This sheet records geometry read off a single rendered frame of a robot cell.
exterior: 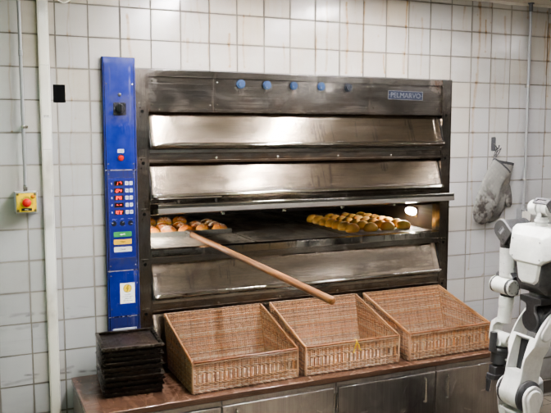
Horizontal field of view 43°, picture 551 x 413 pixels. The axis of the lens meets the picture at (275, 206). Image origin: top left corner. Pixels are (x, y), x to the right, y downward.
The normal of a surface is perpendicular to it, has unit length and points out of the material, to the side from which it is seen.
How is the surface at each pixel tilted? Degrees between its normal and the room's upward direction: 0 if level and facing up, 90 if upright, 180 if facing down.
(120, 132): 90
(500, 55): 90
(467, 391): 90
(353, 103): 90
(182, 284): 70
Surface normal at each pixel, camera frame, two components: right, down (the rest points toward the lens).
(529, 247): -0.91, 0.04
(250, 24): 0.40, 0.10
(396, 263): 0.38, -0.25
